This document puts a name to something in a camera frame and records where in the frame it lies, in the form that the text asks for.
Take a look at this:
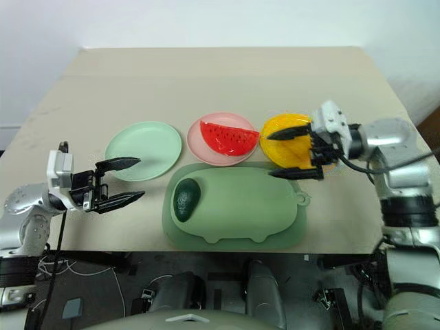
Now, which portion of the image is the pink plate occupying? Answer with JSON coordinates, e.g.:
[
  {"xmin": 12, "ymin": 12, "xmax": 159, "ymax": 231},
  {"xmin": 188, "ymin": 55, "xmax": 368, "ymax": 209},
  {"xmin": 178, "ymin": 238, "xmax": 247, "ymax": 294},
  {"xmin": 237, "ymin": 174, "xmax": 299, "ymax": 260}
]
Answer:
[{"xmin": 186, "ymin": 111, "xmax": 260, "ymax": 166}]

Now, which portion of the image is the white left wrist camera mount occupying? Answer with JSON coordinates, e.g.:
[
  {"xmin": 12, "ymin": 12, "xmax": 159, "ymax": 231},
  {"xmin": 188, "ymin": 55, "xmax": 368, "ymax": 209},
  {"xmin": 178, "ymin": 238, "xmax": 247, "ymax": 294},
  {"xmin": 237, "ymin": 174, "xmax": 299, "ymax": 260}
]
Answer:
[{"xmin": 46, "ymin": 140, "xmax": 78, "ymax": 210}]

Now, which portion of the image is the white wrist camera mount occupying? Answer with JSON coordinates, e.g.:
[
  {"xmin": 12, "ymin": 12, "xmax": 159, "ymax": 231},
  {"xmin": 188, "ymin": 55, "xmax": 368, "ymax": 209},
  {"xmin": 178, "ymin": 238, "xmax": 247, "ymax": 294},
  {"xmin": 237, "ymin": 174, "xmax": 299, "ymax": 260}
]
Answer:
[
  {"xmin": 310, "ymin": 100, "xmax": 354, "ymax": 149},
  {"xmin": 46, "ymin": 140, "xmax": 78, "ymax": 210}
]

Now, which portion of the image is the thin white wire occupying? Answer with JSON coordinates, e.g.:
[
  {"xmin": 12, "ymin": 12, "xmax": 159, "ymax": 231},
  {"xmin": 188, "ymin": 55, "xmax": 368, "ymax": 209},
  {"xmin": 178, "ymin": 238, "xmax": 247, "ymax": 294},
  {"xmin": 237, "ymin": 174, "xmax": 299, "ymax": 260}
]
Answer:
[{"xmin": 36, "ymin": 256, "xmax": 122, "ymax": 312}]

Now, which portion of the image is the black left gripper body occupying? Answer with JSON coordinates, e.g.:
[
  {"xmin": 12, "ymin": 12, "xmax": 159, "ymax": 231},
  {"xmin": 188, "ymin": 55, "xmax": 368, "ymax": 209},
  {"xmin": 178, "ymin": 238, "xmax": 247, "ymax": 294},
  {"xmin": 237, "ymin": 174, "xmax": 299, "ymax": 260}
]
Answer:
[{"xmin": 67, "ymin": 168, "xmax": 111, "ymax": 212}]

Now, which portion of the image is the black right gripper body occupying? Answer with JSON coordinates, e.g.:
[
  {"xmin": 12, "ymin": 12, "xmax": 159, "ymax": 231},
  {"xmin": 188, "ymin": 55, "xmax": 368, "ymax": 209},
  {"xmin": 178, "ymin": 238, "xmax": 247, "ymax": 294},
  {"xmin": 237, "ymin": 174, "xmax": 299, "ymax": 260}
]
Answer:
[{"xmin": 308, "ymin": 123, "xmax": 345, "ymax": 173}]

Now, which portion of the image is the grey-green robot torso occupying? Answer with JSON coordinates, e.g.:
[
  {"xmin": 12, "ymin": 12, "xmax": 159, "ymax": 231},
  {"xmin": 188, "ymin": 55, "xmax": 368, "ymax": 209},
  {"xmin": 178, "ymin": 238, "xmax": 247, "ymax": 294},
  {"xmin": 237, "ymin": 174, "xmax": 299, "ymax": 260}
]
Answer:
[{"xmin": 82, "ymin": 302, "xmax": 344, "ymax": 330}]

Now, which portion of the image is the red watermelon slice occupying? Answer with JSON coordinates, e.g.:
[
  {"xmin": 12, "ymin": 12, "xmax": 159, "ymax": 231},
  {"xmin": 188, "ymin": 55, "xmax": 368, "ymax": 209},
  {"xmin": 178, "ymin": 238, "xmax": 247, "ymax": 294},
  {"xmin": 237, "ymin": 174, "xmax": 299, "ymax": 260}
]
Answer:
[{"xmin": 199, "ymin": 120, "xmax": 260, "ymax": 157}]

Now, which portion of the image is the green pig-shaped tray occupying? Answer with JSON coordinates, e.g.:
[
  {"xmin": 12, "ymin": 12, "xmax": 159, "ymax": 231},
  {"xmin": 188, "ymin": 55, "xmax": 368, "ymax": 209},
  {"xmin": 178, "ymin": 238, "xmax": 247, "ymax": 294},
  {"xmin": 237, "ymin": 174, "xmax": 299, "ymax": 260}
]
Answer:
[{"xmin": 161, "ymin": 161, "xmax": 312, "ymax": 250}]

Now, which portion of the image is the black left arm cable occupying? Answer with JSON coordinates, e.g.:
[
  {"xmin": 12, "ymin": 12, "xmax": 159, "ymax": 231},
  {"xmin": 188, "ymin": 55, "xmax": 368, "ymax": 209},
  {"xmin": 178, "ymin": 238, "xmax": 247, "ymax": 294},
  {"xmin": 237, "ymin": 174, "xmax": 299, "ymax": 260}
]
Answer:
[{"xmin": 25, "ymin": 209, "xmax": 68, "ymax": 330}]

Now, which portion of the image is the dark green avocado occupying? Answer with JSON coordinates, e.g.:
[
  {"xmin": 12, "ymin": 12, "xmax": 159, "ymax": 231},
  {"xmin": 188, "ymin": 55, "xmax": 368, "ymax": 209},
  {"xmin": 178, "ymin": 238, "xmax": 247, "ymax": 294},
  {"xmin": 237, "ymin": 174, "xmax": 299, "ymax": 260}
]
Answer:
[{"xmin": 174, "ymin": 178, "xmax": 201, "ymax": 223}]

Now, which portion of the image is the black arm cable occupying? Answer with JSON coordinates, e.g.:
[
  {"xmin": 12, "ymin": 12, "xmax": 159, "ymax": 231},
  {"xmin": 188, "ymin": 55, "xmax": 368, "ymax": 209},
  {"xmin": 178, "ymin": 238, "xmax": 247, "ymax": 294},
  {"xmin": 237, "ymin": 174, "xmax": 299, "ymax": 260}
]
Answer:
[
  {"xmin": 25, "ymin": 209, "xmax": 68, "ymax": 330},
  {"xmin": 338, "ymin": 146, "xmax": 440, "ymax": 177}
]

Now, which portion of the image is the dark rounded shape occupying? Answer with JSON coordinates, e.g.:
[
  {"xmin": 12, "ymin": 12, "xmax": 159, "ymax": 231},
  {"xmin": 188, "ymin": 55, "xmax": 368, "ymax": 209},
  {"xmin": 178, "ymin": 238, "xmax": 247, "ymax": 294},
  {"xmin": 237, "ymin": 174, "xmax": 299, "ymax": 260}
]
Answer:
[{"xmin": 245, "ymin": 259, "xmax": 285, "ymax": 325}]

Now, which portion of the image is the small grey box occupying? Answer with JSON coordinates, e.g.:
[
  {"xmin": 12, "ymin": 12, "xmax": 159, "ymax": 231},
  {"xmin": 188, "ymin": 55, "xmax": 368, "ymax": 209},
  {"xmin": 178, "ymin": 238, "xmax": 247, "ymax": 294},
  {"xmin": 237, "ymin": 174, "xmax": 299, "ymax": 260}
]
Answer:
[{"xmin": 62, "ymin": 298, "xmax": 83, "ymax": 320}]

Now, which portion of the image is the yellow plate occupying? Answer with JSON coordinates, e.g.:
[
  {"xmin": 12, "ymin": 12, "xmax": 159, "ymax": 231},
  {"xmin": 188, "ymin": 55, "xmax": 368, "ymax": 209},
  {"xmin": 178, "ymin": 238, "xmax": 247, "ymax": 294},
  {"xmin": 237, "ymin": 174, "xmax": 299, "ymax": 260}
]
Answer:
[{"xmin": 259, "ymin": 111, "xmax": 340, "ymax": 173}]

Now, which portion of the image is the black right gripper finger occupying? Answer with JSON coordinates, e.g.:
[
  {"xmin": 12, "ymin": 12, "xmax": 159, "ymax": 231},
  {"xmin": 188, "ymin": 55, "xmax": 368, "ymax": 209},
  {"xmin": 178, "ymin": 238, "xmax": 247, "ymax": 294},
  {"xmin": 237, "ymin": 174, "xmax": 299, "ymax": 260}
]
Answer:
[
  {"xmin": 267, "ymin": 124, "xmax": 311, "ymax": 142},
  {"xmin": 269, "ymin": 166, "xmax": 325, "ymax": 182}
]

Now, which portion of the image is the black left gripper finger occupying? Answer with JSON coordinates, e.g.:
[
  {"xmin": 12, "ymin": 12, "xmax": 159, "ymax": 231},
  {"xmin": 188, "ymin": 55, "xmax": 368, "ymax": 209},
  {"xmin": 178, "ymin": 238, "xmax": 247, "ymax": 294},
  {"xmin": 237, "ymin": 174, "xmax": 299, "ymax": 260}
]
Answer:
[
  {"xmin": 95, "ymin": 156, "xmax": 142, "ymax": 174},
  {"xmin": 89, "ymin": 190, "xmax": 146, "ymax": 215}
]

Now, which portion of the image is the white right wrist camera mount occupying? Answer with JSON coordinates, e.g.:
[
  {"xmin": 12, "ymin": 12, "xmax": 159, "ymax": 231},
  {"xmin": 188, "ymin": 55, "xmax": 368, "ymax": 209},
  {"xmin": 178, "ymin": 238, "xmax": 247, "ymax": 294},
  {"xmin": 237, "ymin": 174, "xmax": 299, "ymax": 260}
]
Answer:
[{"xmin": 310, "ymin": 100, "xmax": 354, "ymax": 149}]

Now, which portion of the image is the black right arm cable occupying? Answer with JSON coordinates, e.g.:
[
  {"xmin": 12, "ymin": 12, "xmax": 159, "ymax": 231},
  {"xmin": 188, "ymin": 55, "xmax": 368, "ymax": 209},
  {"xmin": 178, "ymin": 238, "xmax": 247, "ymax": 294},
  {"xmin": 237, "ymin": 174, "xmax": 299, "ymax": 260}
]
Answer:
[{"xmin": 338, "ymin": 146, "xmax": 440, "ymax": 177}]

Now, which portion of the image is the light green plate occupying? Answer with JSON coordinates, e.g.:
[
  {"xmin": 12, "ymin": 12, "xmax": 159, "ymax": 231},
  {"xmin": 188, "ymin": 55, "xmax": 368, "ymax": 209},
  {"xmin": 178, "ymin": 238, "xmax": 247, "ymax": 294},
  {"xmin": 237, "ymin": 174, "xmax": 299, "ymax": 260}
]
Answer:
[{"xmin": 104, "ymin": 120, "xmax": 183, "ymax": 182}]

